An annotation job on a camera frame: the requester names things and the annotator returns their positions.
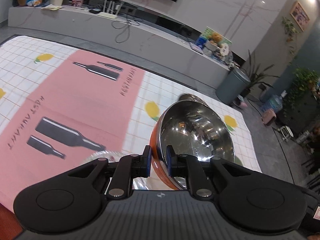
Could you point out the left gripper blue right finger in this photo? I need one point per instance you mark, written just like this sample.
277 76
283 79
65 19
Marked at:
189 168

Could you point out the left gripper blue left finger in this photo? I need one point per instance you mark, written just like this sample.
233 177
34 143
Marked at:
125 171

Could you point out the orange steel bowl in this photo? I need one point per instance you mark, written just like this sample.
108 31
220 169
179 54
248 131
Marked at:
191 128

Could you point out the blue steel bowl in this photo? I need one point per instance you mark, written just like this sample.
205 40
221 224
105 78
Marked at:
191 97

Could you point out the person hand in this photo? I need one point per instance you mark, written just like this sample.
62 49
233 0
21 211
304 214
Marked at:
314 237

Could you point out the pink restaurant placemat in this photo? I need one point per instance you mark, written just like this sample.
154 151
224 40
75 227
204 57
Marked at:
82 107

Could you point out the grey round trash bin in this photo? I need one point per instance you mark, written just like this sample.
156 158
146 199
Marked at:
234 83

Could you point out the pink small heater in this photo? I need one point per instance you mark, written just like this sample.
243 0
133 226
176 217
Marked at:
268 117

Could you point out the blue water jug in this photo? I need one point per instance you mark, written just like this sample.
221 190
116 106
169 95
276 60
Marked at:
275 103

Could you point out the white small stool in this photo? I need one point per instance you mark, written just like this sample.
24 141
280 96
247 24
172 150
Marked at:
286 133

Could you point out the potted green plant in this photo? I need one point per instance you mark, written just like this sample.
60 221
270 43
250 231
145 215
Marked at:
255 75

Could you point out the teddy bear toy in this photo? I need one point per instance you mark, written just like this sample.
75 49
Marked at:
215 38

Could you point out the large leafy plant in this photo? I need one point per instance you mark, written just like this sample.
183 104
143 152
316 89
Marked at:
301 106

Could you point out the grey tv cabinet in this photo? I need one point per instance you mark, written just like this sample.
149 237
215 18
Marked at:
144 41

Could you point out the checked lemon tablecloth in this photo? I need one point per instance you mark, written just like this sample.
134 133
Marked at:
27 61

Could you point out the white wifi router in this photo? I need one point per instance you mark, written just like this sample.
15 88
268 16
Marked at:
110 9

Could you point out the framed wall picture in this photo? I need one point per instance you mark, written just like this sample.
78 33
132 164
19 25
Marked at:
300 16

